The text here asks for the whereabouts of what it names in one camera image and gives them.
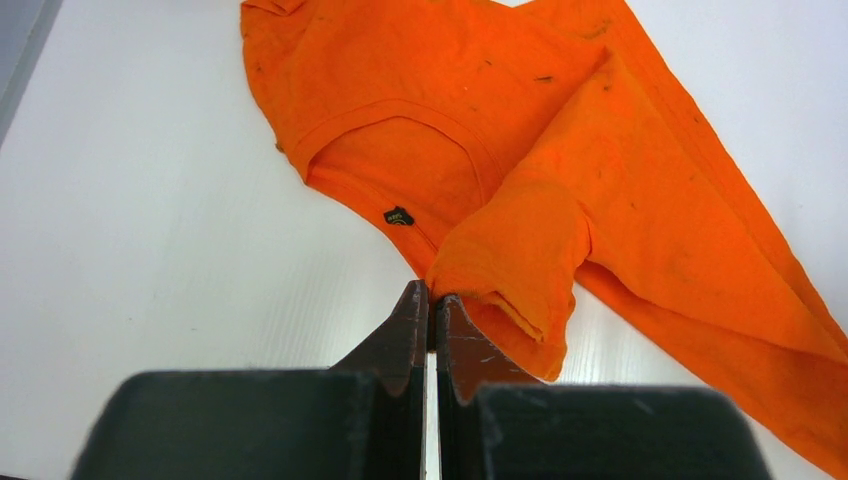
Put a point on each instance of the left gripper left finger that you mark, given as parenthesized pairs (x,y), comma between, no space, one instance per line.
(361,418)

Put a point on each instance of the orange t-shirt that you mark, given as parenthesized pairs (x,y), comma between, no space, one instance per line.
(511,152)

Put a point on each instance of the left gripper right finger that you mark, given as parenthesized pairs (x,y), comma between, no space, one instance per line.
(499,422)

